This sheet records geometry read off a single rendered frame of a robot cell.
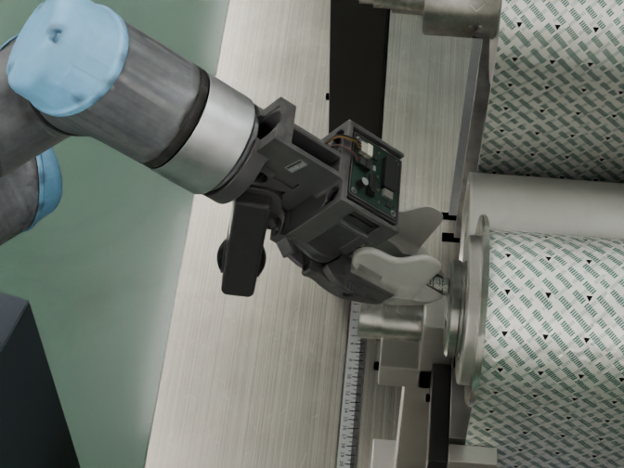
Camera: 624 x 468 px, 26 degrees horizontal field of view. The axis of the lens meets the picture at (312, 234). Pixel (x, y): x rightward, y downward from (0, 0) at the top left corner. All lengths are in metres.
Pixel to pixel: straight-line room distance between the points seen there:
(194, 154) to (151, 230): 1.77
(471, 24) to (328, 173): 0.27
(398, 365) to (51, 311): 1.49
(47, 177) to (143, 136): 0.49
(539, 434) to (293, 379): 0.40
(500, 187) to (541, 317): 0.19
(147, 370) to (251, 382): 1.07
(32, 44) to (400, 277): 0.31
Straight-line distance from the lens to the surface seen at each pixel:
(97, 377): 2.48
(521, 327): 0.99
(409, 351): 1.15
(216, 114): 0.88
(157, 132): 0.86
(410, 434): 1.26
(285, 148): 0.88
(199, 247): 1.51
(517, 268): 0.99
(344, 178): 0.90
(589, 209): 1.14
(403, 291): 0.99
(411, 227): 1.00
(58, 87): 0.85
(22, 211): 1.35
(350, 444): 1.37
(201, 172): 0.88
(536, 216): 1.12
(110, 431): 2.42
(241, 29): 1.72
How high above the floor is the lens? 2.12
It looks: 54 degrees down
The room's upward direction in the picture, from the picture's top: straight up
